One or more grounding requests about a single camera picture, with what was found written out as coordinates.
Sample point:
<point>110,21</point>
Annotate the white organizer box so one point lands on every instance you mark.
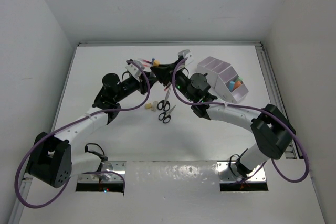
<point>222,83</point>
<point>212,67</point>

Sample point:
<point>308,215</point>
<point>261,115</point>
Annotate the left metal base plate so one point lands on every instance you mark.
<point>115,174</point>

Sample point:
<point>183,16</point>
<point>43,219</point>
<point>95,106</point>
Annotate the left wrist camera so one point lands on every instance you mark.
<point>133,68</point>

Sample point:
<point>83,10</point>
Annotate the orange highlighter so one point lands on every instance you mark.
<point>236,85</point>

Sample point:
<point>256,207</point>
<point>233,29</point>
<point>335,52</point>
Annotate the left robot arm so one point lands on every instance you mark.
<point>65,154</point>

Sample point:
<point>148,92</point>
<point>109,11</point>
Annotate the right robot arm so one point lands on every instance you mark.
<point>271,130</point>

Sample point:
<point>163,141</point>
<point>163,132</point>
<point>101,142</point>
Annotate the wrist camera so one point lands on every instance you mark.
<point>186,56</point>
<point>133,68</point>

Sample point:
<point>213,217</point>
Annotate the yellow highlighter cap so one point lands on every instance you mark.
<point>156,63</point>

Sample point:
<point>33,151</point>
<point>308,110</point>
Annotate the metal base plate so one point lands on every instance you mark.
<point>115,174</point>
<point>231,175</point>

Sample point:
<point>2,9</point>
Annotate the grey white eraser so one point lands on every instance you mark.
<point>154,106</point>

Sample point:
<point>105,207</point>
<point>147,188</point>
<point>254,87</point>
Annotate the small black scissors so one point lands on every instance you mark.
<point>165,117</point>

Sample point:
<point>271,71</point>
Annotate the white organizer box right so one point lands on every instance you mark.
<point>222,83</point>

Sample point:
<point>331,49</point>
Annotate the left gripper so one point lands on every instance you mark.
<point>143,84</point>

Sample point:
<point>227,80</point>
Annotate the green highlighter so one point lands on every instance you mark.
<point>239,79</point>

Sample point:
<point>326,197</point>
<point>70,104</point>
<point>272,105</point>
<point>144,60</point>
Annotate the yellow eraser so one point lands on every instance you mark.
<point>148,106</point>

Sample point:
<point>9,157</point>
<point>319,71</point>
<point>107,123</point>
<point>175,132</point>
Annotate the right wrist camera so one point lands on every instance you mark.
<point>186,56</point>

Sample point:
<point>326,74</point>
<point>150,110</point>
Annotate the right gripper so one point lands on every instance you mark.
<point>164,74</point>

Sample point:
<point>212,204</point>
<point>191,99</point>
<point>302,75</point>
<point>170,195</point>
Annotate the blue highlighter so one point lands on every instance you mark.
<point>231,86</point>

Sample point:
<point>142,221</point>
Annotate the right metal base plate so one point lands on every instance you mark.
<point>231,175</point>

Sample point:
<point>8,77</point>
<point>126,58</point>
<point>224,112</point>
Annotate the white organizer box left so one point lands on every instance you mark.
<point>212,67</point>

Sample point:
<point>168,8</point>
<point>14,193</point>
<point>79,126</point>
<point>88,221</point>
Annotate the large black scissors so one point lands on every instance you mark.
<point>164,105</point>

